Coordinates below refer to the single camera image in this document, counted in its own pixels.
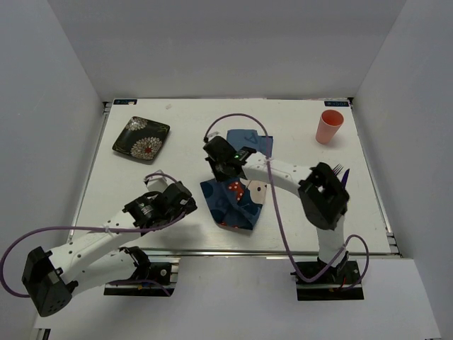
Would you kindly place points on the black floral square plate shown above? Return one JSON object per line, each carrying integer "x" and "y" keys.
{"x": 141, "y": 139}

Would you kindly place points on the silver fork pink band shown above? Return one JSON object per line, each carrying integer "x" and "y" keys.
{"x": 337, "y": 169}

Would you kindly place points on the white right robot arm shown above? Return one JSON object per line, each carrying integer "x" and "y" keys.
{"x": 324, "y": 198}

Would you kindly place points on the right blue table label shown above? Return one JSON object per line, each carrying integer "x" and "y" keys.
{"x": 336, "y": 103}

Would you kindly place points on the pink plastic cup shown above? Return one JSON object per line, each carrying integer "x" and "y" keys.
{"x": 329, "y": 123}

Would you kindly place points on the left blue table label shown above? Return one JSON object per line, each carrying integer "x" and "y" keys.
{"x": 126, "y": 102}

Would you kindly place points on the blue table label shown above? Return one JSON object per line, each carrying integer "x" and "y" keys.
{"x": 336, "y": 103}
{"x": 126, "y": 102}

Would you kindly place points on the purple plastic knife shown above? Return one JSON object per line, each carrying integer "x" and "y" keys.
{"x": 344, "y": 179}

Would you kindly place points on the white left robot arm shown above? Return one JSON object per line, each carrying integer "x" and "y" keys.
{"x": 52, "y": 278}

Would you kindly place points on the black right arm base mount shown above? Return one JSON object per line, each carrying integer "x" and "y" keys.
{"x": 330, "y": 286}

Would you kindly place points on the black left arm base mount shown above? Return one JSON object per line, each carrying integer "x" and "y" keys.
{"x": 154, "y": 277}

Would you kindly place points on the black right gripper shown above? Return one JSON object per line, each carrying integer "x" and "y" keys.
{"x": 221, "y": 177}

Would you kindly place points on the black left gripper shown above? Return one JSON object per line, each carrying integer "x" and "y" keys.
{"x": 190, "y": 206}

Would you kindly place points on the blue cartoon print cloth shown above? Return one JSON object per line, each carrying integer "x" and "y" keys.
{"x": 237, "y": 203}

